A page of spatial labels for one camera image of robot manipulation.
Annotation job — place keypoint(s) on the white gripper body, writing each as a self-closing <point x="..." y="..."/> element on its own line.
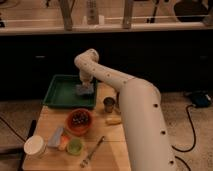
<point x="85" y="78"/>

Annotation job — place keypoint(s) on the blue sponge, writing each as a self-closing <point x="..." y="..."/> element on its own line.
<point x="82" y="90"/>

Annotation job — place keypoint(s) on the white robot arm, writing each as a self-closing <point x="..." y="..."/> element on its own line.
<point x="139" y="101"/>

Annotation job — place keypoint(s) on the green plastic tray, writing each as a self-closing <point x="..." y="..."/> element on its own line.
<point x="62" y="93"/>

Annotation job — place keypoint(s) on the small metal cup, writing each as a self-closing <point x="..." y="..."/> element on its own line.
<point x="109" y="104"/>

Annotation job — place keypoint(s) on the orange bowl with grapes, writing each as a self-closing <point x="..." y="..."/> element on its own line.
<point x="79" y="121"/>

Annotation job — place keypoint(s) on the yellow banana toy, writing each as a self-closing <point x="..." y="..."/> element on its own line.
<point x="113" y="120"/>

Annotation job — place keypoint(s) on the orange toy piece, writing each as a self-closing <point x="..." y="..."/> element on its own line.
<point x="63" y="143"/>

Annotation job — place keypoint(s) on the small green cup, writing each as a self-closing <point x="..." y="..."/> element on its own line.
<point x="74" y="146"/>

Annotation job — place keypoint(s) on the grey blue cloth piece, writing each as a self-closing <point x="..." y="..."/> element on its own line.
<point x="54" y="141"/>

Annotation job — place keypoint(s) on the blue black device on floor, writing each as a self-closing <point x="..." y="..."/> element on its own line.
<point x="199" y="99"/>

